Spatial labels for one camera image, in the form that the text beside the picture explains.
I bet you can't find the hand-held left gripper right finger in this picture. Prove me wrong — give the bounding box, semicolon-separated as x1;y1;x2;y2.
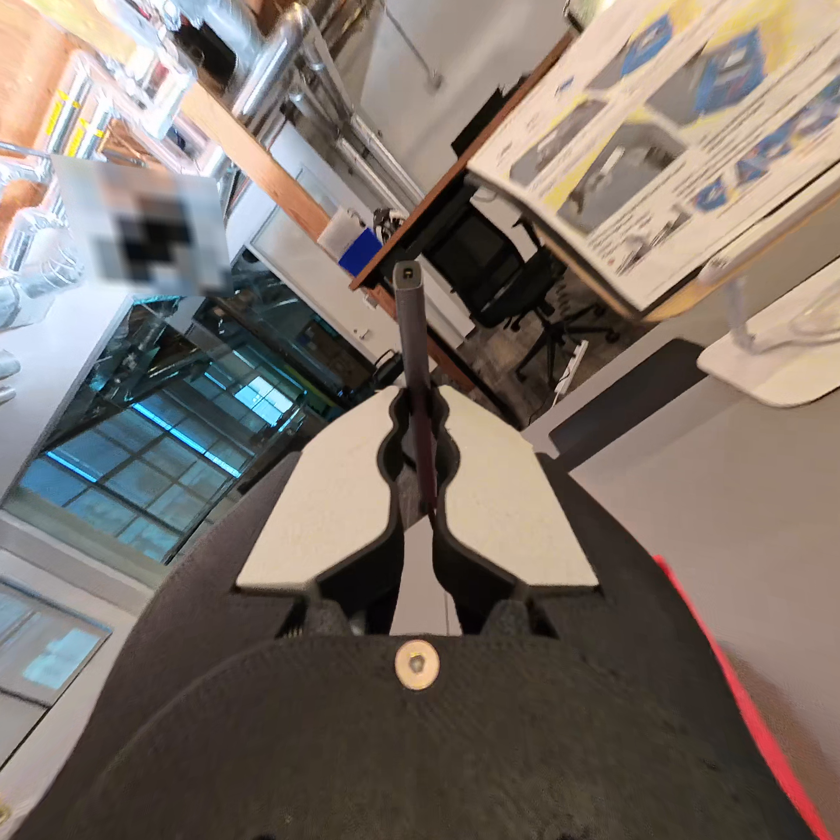
430;385;600;634

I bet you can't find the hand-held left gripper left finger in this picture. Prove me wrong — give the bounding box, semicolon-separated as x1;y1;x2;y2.
235;387;406;634

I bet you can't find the slim grey usb-c hub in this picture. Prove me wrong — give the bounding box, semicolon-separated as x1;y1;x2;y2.
392;260;441;521

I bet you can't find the red plastic bin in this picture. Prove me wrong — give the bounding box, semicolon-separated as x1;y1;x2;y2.
651;554;829;840

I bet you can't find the white power strip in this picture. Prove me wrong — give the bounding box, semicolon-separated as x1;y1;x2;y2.
554;338;589;396

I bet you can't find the black office chair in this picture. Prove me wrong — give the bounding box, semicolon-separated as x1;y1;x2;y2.
423;209;621;389

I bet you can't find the small blue box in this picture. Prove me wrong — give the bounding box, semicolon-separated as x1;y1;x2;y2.
338;227;383;277

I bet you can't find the black monitor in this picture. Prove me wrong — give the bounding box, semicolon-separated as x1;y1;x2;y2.
451;88;521;158

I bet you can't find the printed instruction sheet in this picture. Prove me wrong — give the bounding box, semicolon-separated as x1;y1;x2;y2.
467;0;840;314

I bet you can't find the silver duct pipe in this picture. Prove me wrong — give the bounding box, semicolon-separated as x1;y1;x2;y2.
230;7;316;126

